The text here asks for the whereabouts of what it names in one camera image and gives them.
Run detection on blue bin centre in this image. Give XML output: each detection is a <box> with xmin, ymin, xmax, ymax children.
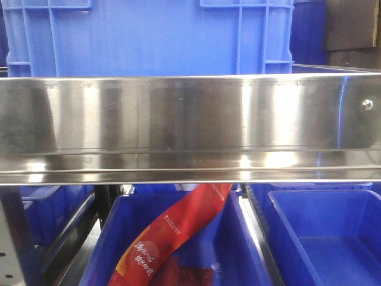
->
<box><xmin>79</xmin><ymin>191</ymin><xmax>272</xmax><ymax>285</ymax></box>

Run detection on blue bin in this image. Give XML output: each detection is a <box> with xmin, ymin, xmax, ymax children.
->
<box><xmin>249</xmin><ymin>184</ymin><xmax>380</xmax><ymax>285</ymax></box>
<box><xmin>79</xmin><ymin>191</ymin><xmax>272</xmax><ymax>285</ymax></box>
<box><xmin>18</xmin><ymin>185</ymin><xmax>94</xmax><ymax>245</ymax></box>

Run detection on blue bin left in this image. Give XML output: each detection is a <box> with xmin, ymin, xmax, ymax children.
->
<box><xmin>18</xmin><ymin>185</ymin><xmax>94</xmax><ymax>245</ymax></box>

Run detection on blue bin right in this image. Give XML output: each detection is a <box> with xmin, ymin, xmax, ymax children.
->
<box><xmin>249</xmin><ymin>184</ymin><xmax>380</xmax><ymax>285</ymax></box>

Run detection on red printed package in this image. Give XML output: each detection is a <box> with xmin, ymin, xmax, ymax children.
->
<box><xmin>108</xmin><ymin>183</ymin><xmax>233</xmax><ymax>285</ymax></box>

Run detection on large light blue crate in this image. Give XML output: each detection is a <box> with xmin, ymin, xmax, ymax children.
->
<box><xmin>1</xmin><ymin>1</ymin><xmax>294</xmax><ymax>77</ymax></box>

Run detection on dark brown panel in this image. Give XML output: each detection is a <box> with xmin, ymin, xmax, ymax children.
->
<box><xmin>324</xmin><ymin>0</ymin><xmax>380</xmax><ymax>52</ymax></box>

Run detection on stainless steel shelf rail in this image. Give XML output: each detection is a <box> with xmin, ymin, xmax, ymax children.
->
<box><xmin>1</xmin><ymin>71</ymin><xmax>380</xmax><ymax>185</ymax></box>

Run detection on steel rail screw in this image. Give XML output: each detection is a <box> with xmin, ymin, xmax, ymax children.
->
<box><xmin>361</xmin><ymin>99</ymin><xmax>373</xmax><ymax>111</ymax></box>

